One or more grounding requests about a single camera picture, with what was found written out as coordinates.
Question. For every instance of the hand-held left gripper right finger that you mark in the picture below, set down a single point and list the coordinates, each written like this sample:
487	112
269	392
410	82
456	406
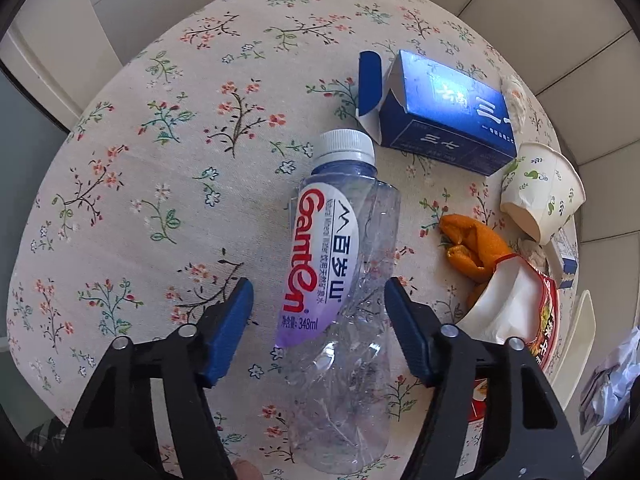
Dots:
407	330

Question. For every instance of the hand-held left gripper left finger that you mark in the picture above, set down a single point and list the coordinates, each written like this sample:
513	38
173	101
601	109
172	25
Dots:
227	330

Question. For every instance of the clear plastic water bottle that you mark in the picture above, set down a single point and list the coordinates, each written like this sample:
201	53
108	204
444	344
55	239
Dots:
340	270

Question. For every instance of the orange peel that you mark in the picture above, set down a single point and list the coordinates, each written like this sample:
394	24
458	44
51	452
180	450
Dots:
480	242

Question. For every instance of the person's left hand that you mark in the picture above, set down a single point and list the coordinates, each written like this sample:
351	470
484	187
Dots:
246	471

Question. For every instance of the red instant noodle cup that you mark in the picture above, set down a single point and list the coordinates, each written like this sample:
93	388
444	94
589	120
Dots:
510	300

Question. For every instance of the crumpled white tissue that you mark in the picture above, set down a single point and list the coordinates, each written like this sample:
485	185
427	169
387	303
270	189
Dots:
534	255
514	97

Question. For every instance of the floral tablecloth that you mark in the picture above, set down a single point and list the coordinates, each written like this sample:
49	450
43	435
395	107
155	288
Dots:
175	185

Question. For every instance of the white chair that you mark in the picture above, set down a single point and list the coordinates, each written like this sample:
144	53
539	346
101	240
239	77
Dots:
577	340

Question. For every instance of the small blue white box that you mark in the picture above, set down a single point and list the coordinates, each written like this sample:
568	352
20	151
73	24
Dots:
566	260

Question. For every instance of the patterned paper cup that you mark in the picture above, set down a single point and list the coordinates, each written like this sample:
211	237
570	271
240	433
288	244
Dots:
540	185

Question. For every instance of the crumpled dark cloth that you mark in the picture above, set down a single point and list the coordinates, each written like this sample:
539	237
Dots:
612	380

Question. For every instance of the plaid cloth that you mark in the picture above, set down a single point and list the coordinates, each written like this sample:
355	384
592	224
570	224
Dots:
42	437

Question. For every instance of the blue carton box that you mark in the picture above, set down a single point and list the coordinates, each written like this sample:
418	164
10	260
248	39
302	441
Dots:
440	110

